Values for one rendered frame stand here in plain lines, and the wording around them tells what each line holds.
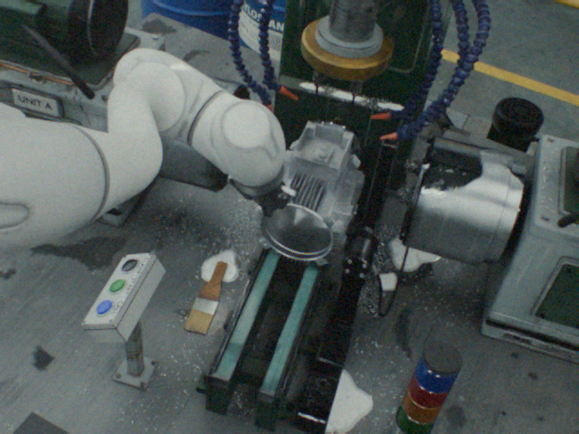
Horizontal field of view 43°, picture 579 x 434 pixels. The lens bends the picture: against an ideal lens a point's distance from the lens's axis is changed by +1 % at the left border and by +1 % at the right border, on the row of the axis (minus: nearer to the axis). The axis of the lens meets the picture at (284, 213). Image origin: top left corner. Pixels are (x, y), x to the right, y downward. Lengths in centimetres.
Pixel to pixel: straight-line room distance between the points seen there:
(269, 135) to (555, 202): 68
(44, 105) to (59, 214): 102
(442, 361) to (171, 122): 53
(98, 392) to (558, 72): 320
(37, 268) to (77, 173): 112
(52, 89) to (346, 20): 62
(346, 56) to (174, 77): 44
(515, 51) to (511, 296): 276
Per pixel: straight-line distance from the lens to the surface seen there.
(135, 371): 152
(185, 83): 109
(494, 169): 153
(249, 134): 103
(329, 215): 144
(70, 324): 163
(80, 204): 64
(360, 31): 142
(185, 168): 159
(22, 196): 58
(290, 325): 147
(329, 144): 156
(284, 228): 159
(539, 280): 157
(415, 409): 120
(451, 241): 153
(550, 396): 168
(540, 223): 146
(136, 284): 132
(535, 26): 452
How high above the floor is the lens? 211
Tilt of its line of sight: 46 degrees down
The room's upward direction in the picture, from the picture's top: 8 degrees clockwise
